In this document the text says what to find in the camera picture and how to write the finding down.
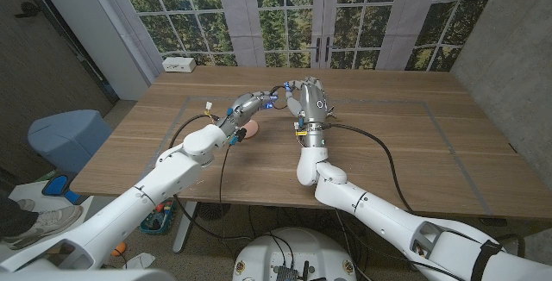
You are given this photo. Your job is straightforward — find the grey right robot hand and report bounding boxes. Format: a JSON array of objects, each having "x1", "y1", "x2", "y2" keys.
[{"x1": 283, "y1": 77, "x2": 331, "y2": 149}]

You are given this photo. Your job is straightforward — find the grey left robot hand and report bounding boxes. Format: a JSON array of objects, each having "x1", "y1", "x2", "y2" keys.
[{"x1": 213, "y1": 91, "x2": 279, "y2": 145}]

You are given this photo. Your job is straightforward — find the pink round pins lid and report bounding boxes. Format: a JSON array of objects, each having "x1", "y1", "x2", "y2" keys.
[{"x1": 240, "y1": 119, "x2": 260, "y2": 140}]

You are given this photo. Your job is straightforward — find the white rectangular device box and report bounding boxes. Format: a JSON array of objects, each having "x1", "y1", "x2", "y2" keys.
[{"x1": 161, "y1": 56, "x2": 198, "y2": 74}]

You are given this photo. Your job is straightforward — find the printed window forest backdrop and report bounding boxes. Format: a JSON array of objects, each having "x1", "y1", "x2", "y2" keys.
[{"x1": 88, "y1": 0, "x2": 505, "y2": 73}]

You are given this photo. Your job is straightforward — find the round black floor fan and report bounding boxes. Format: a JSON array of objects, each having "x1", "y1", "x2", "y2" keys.
[{"x1": 197, "y1": 202, "x2": 233, "y2": 222}]

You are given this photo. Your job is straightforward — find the white table leg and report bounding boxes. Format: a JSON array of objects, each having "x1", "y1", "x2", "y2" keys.
[{"x1": 172, "y1": 201, "x2": 198, "y2": 255}]

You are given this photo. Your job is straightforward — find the blue tool bin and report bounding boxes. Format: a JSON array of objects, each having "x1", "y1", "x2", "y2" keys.
[{"x1": 138, "y1": 198, "x2": 177, "y2": 235}]

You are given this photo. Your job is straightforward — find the white robot torso base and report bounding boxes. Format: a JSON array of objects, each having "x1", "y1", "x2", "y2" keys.
[{"x1": 231, "y1": 227, "x2": 358, "y2": 281}]

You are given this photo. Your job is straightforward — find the blue-grey upholstered stool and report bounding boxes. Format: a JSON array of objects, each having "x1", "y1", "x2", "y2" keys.
[{"x1": 27, "y1": 109, "x2": 114, "y2": 175}]

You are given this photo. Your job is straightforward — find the crumpled white paper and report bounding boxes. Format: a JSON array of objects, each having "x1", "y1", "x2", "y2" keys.
[{"x1": 122, "y1": 252, "x2": 157, "y2": 271}]

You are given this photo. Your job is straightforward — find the small orange ball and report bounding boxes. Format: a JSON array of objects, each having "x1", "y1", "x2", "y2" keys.
[{"x1": 110, "y1": 240, "x2": 129, "y2": 257}]

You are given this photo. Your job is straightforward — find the blue plastic foot piece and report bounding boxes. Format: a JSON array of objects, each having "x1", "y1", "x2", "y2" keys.
[{"x1": 41, "y1": 174, "x2": 82, "y2": 205}]

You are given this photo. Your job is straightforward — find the grey white sneaker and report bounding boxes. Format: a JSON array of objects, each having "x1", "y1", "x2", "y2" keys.
[{"x1": 1, "y1": 204, "x2": 84, "y2": 251}]

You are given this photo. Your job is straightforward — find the black trouser leg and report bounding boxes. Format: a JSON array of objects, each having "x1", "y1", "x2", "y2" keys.
[{"x1": 0, "y1": 193, "x2": 40, "y2": 240}]

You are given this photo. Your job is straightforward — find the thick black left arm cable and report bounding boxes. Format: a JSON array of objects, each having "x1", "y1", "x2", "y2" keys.
[{"x1": 168, "y1": 113, "x2": 217, "y2": 149}]

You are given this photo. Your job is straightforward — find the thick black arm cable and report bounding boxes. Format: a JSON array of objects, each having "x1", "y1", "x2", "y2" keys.
[
  {"x1": 168, "y1": 113, "x2": 217, "y2": 149},
  {"x1": 323, "y1": 122, "x2": 416, "y2": 214}
]

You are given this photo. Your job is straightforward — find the thin black left wrist cable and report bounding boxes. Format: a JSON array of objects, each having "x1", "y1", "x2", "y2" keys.
[{"x1": 217, "y1": 142, "x2": 232, "y2": 207}]

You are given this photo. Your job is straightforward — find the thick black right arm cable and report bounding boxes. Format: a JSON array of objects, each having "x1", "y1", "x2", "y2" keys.
[{"x1": 323, "y1": 122, "x2": 416, "y2": 214}]

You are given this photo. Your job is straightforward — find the black door handle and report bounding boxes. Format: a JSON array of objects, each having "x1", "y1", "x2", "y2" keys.
[{"x1": 14, "y1": 1, "x2": 42, "y2": 19}]

